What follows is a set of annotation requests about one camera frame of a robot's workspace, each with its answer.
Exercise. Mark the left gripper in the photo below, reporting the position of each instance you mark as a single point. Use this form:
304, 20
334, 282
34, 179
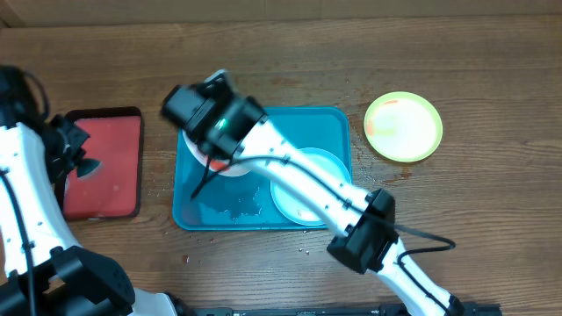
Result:
82, 136

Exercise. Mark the dark green sponge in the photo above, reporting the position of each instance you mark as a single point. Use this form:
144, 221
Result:
86, 167

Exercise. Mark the white plate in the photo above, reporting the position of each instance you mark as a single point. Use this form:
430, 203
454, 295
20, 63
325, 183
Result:
233, 171

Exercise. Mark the yellow-green plate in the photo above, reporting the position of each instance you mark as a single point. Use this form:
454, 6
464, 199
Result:
403, 127

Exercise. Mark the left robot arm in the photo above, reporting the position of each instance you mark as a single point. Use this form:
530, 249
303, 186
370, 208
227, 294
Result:
48, 271

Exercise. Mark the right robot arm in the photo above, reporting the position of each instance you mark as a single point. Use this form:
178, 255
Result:
366, 234

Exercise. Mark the red tray with dark rim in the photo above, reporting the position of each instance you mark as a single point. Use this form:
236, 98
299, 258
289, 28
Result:
113, 188

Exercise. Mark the teal plastic tray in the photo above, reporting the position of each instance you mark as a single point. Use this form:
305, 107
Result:
241, 200

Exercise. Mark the light blue plate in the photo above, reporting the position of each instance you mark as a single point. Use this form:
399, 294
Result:
294, 210

